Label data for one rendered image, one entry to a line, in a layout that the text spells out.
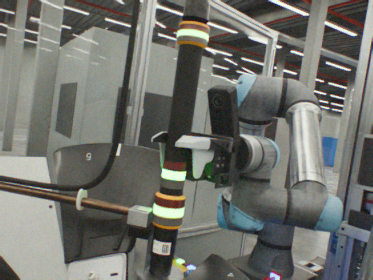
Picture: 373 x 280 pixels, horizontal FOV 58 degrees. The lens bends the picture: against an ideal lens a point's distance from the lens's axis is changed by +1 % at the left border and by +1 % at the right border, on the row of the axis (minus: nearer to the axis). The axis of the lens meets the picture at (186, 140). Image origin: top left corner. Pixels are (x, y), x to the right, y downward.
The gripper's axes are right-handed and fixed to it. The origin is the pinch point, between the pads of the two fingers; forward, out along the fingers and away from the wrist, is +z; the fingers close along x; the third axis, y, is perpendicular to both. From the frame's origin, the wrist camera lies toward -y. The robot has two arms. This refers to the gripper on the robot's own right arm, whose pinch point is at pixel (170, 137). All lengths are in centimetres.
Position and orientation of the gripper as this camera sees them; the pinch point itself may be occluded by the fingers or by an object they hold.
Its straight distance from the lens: 46.4
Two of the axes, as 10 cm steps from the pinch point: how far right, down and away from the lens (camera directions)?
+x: -8.1, -1.4, 5.8
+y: -1.4, 9.9, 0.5
